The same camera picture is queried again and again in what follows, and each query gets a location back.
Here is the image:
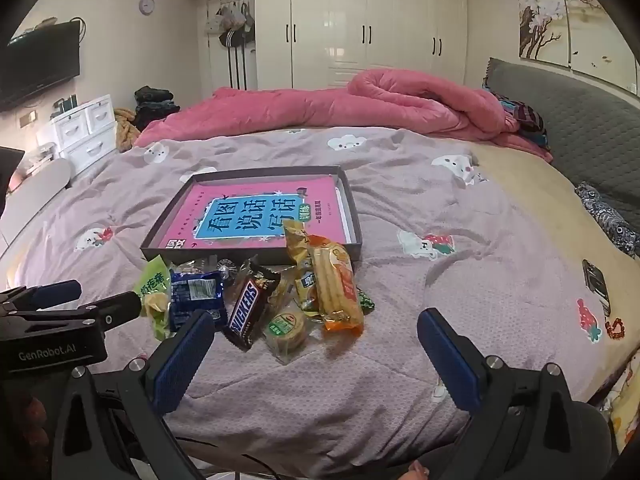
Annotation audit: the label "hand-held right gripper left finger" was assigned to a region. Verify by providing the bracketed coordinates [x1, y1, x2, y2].
[52, 309, 216, 480]

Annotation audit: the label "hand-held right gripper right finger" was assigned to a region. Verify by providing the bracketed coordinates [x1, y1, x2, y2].
[417, 307, 583, 480]

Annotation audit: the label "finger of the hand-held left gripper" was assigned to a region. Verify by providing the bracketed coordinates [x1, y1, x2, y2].
[2, 291, 143, 333]
[0, 280, 83, 313]

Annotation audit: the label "light green snack packet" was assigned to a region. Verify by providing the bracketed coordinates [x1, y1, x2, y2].
[134, 255, 173, 341]

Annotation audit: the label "blue biscuit packet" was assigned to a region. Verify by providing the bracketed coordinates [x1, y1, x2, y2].
[169, 267, 228, 333]

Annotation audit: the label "brown chocolate bar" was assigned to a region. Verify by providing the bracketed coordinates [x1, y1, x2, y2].
[222, 260, 281, 352]

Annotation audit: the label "brown candy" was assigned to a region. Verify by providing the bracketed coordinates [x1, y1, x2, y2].
[172, 257, 212, 277]

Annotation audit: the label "small clear candy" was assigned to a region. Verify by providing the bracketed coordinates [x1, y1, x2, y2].
[215, 257, 242, 281]

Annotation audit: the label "round cake with green label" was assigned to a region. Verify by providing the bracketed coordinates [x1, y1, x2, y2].
[262, 305, 313, 363]

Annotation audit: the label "yellow strips snack packet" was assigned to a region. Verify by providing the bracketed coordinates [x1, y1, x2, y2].
[270, 265, 301, 318]

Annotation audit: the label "orange biscuit packet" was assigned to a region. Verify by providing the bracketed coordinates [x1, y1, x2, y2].
[307, 240, 365, 336]

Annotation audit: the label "dark grey shallow box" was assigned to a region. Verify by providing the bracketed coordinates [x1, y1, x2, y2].
[140, 165, 363, 263]

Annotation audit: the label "golden snack packet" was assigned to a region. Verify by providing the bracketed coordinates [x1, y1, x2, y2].
[283, 220, 321, 313]

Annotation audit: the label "white rounded panel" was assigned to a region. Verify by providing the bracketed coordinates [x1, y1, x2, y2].
[0, 157, 71, 256]

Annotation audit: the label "pink book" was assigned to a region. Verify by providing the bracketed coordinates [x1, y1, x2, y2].
[159, 176, 351, 251]

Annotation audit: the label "purple printed bed cover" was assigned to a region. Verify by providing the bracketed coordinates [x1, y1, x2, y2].
[0, 127, 608, 466]

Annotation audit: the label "white drawer cabinet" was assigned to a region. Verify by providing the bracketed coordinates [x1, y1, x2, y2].
[37, 94, 121, 176]

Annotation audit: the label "black phone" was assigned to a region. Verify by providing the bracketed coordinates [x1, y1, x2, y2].
[582, 259, 612, 317]

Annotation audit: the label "yellow fuzzy blanket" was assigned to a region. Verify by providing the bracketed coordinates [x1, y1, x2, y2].
[114, 107, 143, 153]

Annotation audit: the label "beige bed sheet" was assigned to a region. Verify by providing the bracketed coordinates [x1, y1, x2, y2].
[470, 142, 640, 401]

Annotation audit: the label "yellow printed cloth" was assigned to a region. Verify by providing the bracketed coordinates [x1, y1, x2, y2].
[600, 355, 640, 451]

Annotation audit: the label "dark teal box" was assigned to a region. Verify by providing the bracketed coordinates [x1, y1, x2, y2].
[52, 94, 81, 116]

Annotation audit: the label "pile of dark clothes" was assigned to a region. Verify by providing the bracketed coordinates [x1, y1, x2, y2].
[134, 86, 181, 131]

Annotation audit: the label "dark patterned cloth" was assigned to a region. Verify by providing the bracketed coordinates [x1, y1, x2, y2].
[575, 182, 640, 258]

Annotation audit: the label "folded colourful clothes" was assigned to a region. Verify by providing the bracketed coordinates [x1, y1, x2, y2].
[482, 77, 551, 151]

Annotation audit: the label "pink quilt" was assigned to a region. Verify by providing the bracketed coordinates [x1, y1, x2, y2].
[132, 69, 553, 163]

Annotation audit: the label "grey padded headboard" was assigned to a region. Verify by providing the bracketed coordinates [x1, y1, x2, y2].
[482, 57, 640, 211]

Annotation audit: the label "hanging hats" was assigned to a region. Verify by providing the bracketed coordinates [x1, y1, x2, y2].
[205, 2, 256, 51]

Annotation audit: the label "white glossy wardrobe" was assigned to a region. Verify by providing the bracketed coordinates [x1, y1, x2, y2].
[177, 0, 469, 93]

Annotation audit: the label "black wall television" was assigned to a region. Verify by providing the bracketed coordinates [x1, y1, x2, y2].
[0, 20, 82, 113]

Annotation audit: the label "blossom wall painting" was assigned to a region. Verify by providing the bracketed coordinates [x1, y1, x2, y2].
[515, 0, 640, 96]

